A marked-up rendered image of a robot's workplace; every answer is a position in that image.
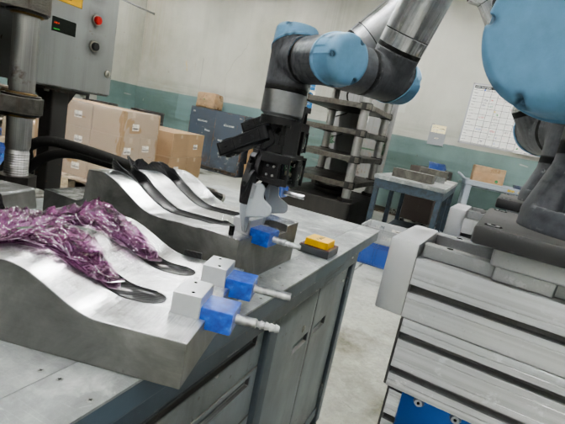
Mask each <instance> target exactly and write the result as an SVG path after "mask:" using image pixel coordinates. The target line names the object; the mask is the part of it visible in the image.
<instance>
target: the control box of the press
mask: <svg viewBox="0 0 565 424"><path fill-rule="evenodd" d="M118 13H119V0H52V9H51V18H49V19H45V20H41V21H40V42H39V54H38V65H37V75H36V86H35V92H36V94H37V95H38V97H42V99H43V100H44V111H43V116H40V118H39V127H38V137H39V136H57V137H60V138H64V139H65V134H66V116H67V108H68V104H69V102H70V101H71V100H72V99H73V97H74V96H75V95H76V94H79V95H80V97H84V96H89V94H93V95H98V96H104V97H107V96H109V89H110V82H111V74H112V66H113V58H114V44H115V36H116V29H117V21H118ZM12 26H13V13H11V12H10V10H6V9H1V8H0V77H4V78H7V79H8V78H9V65H10V51H11V39H12ZM54 149H61V148H58V147H54V146H45V147H40V148H37V149H36V156H38V155H39V154H41V153H43V152H46V151H50V150H54ZM62 162H63V158H61V159H55V160H52V161H49V162H46V163H44V164H43V165H41V166H39V167H38V168H36V169H35V170H34V171H33V172H32V173H31V174H34V175H36V176H37V179H36V188H38V189H41V190H44V191H45V188H60V187H61V171H62Z"/></svg>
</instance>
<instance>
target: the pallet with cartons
mask: <svg viewBox="0 0 565 424"><path fill-rule="evenodd" d="M203 140H204V135H199V134H194V133H191V132H186V131H183V130H176V129H172V128H168V127H164V126H160V128H159V134H158V139H157V148H156V159H155V162H164V163H166V164H167V165H168V166H169V167H171V168H174V169H180V170H184V171H187V172H189V173H191V174H192V175H193V176H194V177H195V178H198V176H199V172H200V166H201V161H202V157H201V155H202V150H203Z"/></svg>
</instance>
